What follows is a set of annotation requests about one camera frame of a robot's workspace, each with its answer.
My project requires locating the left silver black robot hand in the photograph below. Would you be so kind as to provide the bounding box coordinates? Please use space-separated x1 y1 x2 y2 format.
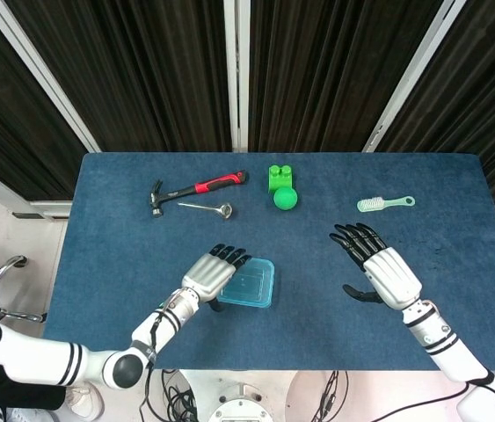
180 244 253 311

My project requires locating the white metal frame post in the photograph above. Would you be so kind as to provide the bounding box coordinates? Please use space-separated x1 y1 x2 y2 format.
362 0 468 154
0 0 101 154
223 0 251 154

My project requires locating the light green scrub brush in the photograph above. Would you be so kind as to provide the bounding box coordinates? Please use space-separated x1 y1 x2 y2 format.
356 195 416 214

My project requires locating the blue plastic container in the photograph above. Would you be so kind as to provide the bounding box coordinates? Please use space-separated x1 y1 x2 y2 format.
216 258 275 309

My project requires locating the green toy building block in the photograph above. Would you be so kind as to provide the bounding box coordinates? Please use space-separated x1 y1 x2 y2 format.
267 164 297 194

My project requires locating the dark pleated curtain panel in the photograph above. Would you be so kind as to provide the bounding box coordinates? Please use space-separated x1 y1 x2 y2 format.
4 0 233 154
249 0 444 154
0 0 89 202
376 0 495 220

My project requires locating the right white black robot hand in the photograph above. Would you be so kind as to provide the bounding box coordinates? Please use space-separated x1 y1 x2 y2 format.
329 222 424 311

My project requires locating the small metal ladle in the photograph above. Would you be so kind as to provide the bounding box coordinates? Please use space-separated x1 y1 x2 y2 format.
177 201 234 221

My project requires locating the black red claw hammer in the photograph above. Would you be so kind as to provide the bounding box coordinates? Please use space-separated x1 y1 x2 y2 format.
148 170 250 218

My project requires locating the black cable bundle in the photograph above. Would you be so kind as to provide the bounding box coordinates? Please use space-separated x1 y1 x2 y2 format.
310 370 352 422
139 368 207 422

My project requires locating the green rubber ball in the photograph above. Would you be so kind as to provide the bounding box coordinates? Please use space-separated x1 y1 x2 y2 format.
273 186 300 212

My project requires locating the blue velvet table cloth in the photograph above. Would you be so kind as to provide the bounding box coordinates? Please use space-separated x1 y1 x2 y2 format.
42 152 495 371

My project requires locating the white metal frame rail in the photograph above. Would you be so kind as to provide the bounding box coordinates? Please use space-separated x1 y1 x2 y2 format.
0 156 73 220

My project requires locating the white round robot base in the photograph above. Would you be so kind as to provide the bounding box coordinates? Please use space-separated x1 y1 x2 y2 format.
208 382 274 422

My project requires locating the chrome chair armrest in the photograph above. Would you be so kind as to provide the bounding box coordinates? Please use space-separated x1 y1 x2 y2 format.
0 255 48 324

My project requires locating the light sneaker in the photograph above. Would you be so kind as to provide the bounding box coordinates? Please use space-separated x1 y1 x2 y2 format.
64 382 106 418

